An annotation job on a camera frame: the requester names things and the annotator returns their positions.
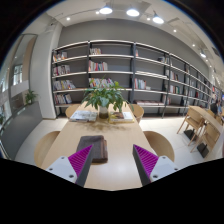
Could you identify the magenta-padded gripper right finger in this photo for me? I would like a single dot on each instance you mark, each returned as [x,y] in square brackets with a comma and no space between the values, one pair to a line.
[161,166]

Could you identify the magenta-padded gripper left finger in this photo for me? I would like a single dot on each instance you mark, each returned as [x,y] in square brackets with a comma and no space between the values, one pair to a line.
[61,166]

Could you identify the zigzag striped brown towel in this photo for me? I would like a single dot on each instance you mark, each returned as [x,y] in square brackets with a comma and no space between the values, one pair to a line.
[95,146]

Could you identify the slatted wooden chair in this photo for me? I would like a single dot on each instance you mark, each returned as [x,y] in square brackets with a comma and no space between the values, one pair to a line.
[191,121]
[210,136]

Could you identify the large white book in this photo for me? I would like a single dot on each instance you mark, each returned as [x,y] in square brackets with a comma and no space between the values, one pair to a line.
[83,115]

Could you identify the yellow-green cover book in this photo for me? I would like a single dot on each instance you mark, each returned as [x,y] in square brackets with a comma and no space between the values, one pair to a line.
[121,116]

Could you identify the small potted plant on ledge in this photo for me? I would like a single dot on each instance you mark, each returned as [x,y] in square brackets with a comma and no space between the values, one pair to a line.
[30,96]

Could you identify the person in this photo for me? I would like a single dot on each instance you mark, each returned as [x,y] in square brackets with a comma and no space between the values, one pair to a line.
[215,107]

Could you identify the green potted plant white pot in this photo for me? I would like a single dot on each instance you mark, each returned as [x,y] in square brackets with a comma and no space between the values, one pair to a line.
[103,96]

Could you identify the grey bookshelf unit with books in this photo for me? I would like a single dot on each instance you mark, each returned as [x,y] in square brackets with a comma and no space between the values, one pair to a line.
[110,71]

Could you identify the ceiling spot lights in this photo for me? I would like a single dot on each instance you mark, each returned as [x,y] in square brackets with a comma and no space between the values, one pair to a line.
[132,12]

